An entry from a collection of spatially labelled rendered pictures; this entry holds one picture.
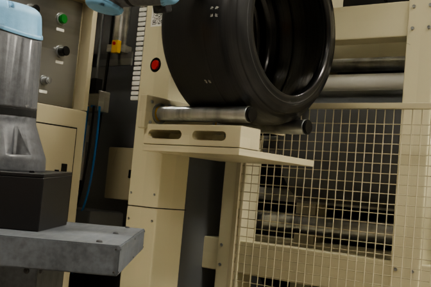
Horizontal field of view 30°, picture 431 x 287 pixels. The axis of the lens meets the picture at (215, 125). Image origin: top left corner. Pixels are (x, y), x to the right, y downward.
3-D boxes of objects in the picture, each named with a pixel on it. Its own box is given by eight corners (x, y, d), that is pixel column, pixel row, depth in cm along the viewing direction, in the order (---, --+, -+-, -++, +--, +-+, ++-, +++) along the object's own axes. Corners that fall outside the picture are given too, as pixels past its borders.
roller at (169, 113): (160, 103, 239) (165, 116, 241) (151, 111, 236) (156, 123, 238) (254, 102, 217) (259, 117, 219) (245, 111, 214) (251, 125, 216)
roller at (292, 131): (219, 115, 261) (223, 127, 262) (211, 122, 258) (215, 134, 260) (310, 116, 239) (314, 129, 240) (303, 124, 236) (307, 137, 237)
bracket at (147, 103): (136, 127, 235) (140, 94, 236) (221, 141, 266) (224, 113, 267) (145, 127, 233) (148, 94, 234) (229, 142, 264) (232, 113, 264)
